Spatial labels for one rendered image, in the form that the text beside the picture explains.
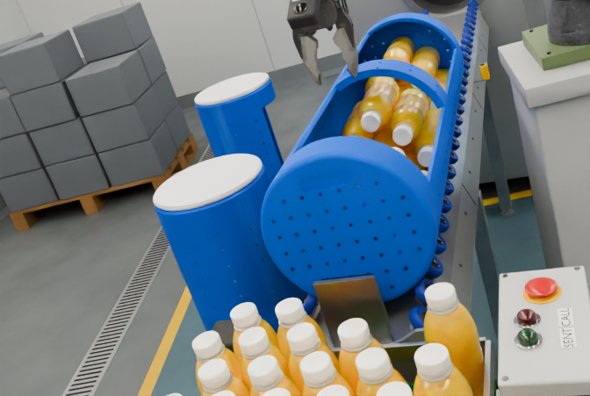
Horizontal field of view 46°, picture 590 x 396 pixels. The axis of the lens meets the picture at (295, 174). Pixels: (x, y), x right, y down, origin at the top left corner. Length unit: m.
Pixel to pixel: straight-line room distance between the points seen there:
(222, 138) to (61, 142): 2.59
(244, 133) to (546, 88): 1.29
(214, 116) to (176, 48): 4.23
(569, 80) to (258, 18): 5.18
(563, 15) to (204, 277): 0.96
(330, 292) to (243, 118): 1.37
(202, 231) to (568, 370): 1.02
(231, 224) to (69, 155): 3.39
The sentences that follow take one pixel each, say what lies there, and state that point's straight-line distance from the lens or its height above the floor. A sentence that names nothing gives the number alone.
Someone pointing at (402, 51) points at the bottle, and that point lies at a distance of 1.74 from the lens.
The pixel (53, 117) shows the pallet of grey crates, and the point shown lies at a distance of 4.86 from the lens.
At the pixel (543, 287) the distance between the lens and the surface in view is 0.87.
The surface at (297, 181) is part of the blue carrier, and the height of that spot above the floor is 1.20.
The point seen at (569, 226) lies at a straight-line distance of 1.51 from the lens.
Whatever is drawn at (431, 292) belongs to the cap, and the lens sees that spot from 0.93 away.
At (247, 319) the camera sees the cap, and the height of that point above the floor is 1.09.
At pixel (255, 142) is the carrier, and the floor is 0.86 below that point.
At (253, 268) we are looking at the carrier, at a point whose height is 0.84.
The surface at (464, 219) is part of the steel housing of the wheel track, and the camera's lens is 1.51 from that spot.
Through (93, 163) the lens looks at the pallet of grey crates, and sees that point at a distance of 4.89.
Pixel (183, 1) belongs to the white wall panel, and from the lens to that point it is 6.50.
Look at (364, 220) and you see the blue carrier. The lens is 1.09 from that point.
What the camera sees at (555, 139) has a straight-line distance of 1.42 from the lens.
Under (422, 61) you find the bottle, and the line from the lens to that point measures 1.74.
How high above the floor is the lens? 1.61
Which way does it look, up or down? 22 degrees down
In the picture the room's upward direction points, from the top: 18 degrees counter-clockwise
